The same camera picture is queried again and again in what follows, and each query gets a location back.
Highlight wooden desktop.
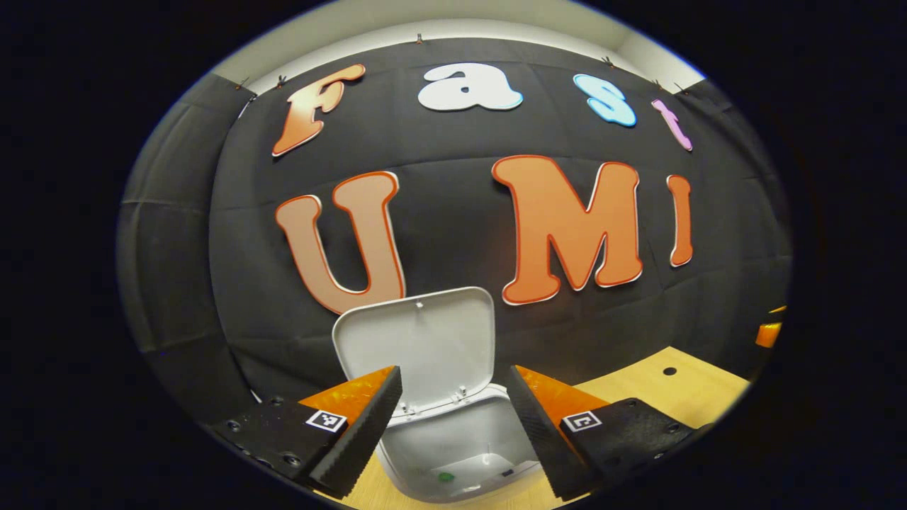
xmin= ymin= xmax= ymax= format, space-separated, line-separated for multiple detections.
xmin=333 ymin=346 xmax=752 ymax=510

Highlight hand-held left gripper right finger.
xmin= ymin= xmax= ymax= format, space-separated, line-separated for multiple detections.
xmin=507 ymin=365 xmax=716 ymax=501

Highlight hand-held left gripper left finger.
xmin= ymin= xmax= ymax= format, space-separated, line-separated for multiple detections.
xmin=209 ymin=365 xmax=405 ymax=499

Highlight white desktop garbage bin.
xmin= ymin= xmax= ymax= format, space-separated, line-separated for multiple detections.
xmin=332 ymin=286 xmax=546 ymax=504

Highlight black backdrop cloth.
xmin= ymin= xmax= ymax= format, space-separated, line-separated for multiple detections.
xmin=117 ymin=37 xmax=793 ymax=433

